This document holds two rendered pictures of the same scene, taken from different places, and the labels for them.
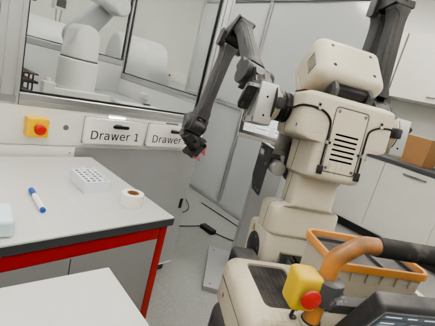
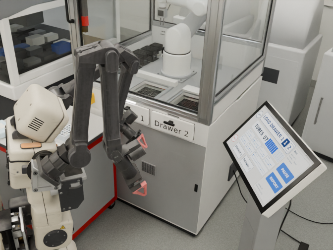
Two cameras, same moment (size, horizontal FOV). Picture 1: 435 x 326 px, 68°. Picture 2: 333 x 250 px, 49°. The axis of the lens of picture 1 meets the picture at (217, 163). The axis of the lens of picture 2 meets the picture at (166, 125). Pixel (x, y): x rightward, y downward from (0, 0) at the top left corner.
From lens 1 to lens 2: 2.20 m
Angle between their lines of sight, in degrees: 74
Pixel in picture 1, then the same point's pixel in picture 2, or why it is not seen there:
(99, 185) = (60, 136)
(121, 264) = not seen: hidden behind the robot
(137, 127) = (141, 111)
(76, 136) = not seen: hidden behind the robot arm
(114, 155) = (133, 126)
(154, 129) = (154, 115)
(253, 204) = (244, 231)
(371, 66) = (24, 112)
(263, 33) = not seen: outside the picture
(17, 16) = (76, 42)
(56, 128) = (99, 100)
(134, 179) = (150, 148)
